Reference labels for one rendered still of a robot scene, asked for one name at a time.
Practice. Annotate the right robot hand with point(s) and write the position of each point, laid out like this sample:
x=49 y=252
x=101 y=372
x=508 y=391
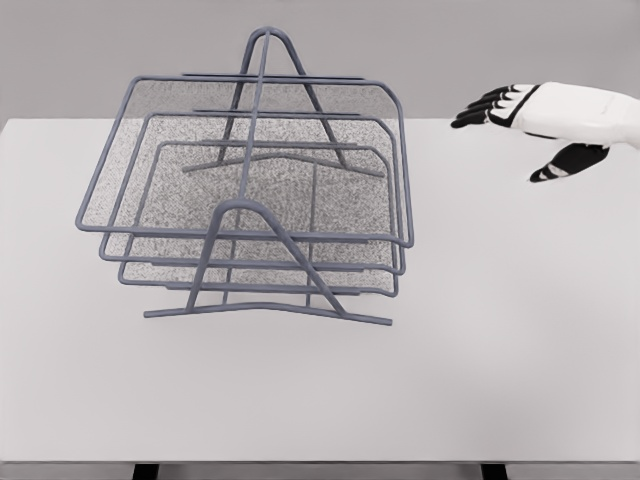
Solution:
x=565 y=112

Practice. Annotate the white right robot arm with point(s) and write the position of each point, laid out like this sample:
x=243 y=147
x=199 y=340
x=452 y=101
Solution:
x=631 y=120

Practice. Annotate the large grey mesh tray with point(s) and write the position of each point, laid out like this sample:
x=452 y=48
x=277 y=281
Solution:
x=350 y=100

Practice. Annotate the medium grey mesh tray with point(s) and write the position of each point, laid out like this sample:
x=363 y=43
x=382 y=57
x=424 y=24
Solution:
x=175 y=248

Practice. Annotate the small grey mesh tray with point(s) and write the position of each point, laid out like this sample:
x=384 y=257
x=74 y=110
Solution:
x=175 y=275

